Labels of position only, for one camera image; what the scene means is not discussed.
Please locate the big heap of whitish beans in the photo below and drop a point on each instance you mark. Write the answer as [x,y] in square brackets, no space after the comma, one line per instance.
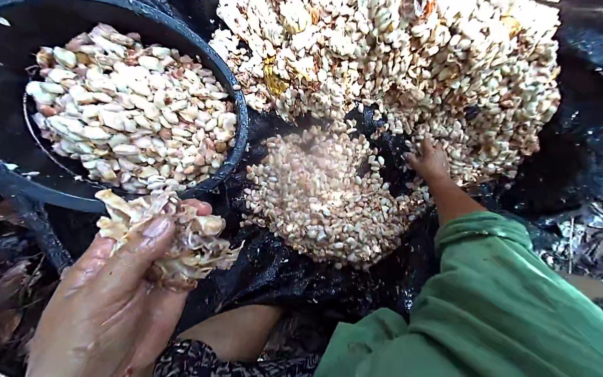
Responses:
[490,78]

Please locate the small pile of pinkish beans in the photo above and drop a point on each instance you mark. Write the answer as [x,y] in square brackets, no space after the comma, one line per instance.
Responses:
[327,204]

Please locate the black plastic sheet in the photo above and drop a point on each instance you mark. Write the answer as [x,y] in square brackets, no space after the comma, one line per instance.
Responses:
[259,262]

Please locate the person's left fingers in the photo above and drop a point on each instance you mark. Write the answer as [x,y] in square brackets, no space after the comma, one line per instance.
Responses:
[88,257]

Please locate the person's right forearm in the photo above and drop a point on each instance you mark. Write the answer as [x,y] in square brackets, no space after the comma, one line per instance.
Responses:
[511,282]

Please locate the person's left thumb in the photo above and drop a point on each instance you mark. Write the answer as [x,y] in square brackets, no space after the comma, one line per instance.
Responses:
[136,254]

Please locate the person's right hand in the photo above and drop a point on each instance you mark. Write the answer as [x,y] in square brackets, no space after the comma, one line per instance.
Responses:
[432,163]

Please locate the person's right fingers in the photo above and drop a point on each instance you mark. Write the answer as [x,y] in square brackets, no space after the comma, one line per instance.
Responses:
[429,147]

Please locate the pile of grey dry leaves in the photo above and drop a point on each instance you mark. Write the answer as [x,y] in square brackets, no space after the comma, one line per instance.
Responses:
[594,235]

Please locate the person's body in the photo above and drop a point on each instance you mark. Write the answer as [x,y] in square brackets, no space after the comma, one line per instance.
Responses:
[364,345]

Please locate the pile of dry brown leaves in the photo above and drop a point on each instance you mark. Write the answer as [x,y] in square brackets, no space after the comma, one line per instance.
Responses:
[11,293]

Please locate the mound of large pale beans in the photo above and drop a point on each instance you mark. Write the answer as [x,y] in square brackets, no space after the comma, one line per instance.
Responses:
[134,110]

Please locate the clump of pale fibrous pulp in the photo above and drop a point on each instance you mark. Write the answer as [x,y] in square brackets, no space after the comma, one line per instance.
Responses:
[191,251]

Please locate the yellow pulp scrap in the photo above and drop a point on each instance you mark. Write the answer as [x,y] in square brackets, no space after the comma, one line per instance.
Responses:
[274,78]

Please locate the person's left hand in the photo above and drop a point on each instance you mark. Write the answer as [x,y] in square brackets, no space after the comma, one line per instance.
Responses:
[102,314]

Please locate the person's right thumb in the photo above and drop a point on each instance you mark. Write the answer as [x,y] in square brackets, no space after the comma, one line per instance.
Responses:
[414,160]

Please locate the person's legs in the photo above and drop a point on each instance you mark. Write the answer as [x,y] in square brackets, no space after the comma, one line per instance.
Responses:
[238,330]

